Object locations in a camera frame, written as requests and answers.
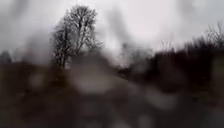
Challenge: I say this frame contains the brown grass verge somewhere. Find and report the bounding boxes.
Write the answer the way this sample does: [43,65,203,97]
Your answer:
[0,61,84,128]

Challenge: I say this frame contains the row of bare bushes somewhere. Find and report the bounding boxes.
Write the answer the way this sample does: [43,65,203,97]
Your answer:
[117,21,224,95]

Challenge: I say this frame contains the bare tree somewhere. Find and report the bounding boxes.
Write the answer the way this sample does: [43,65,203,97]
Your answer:
[49,4,103,70]

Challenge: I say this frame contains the grey path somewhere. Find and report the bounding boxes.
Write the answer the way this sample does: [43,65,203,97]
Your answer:
[39,73,224,128]

